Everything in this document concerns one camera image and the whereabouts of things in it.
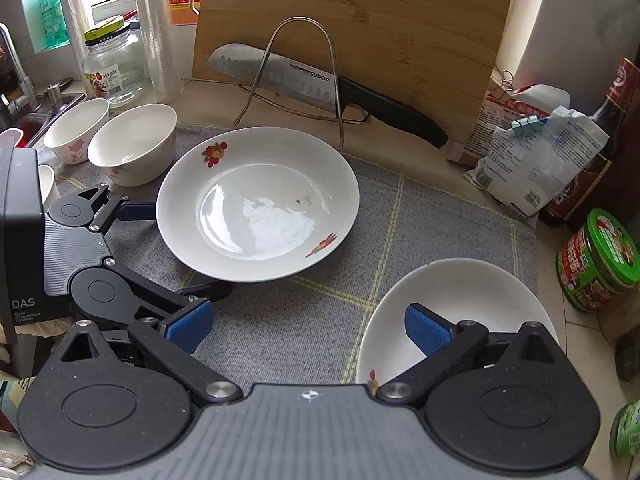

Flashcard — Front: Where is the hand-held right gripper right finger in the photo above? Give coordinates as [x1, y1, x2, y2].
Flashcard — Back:
[375, 304, 560, 407]

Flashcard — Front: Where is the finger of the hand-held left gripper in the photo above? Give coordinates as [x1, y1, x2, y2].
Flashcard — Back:
[114, 265, 235, 319]
[75, 183, 160, 235]

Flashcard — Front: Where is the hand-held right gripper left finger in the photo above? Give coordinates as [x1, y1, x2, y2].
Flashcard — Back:
[60, 299, 245, 407]

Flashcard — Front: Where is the white floral plate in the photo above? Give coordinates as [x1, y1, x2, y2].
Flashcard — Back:
[355, 258, 560, 397]
[155, 126, 361, 284]

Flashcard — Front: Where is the white floral bowl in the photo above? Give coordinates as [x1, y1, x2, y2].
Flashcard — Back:
[87, 103, 179, 187]
[37, 164, 57, 206]
[43, 98, 111, 165]

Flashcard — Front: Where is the grey and teal checked towel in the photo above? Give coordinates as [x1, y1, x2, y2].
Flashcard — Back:
[40, 122, 542, 392]

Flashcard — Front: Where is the red plastic basin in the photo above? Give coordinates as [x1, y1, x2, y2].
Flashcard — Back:
[10, 115, 51, 149]

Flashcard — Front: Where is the steel sink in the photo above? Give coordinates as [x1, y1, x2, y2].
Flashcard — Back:
[0, 77, 86, 151]

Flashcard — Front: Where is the glass jar with green lid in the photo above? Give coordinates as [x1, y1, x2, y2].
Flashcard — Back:
[81, 15, 149, 109]

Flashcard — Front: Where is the colourful patterned cloth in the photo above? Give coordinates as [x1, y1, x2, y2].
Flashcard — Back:
[0, 377, 38, 478]

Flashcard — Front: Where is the stack of clear plastic cups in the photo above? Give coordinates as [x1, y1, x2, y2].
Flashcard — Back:
[130, 0, 186, 106]

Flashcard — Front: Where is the green lidded round tin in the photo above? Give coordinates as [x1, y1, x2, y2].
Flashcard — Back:
[556, 208, 640, 314]

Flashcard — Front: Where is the metal faucet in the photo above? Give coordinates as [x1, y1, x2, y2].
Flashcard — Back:
[0, 22, 39, 111]

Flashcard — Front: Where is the paper towel roll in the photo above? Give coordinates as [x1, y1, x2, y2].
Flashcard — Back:
[58, 0, 99, 99]

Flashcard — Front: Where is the white printed plastic bag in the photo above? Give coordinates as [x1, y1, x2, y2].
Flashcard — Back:
[462, 104, 611, 226]

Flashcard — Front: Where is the green dish soap bottle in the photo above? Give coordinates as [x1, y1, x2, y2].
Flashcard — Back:
[35, 0, 71, 50]

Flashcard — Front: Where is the red and white packet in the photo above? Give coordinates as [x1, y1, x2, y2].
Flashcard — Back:
[446, 82, 572, 167]

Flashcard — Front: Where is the green label plastic bottle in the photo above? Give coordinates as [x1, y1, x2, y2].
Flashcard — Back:
[608, 399, 640, 459]

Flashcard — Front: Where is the teal binder clip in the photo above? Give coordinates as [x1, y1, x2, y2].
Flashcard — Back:
[508, 113, 550, 137]

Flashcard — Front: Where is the dark soy sauce bottle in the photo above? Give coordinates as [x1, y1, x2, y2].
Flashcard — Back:
[538, 57, 640, 234]

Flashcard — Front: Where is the metal binder clip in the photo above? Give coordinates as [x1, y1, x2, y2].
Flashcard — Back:
[494, 66, 517, 95]

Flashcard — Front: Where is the bamboo cutting board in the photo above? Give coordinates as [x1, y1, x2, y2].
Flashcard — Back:
[192, 0, 519, 159]

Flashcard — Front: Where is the black handled kitchen knife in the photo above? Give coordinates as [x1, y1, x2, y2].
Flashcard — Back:
[205, 42, 450, 150]

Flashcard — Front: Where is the metal wire rack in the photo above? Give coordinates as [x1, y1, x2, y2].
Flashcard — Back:
[182, 16, 374, 151]

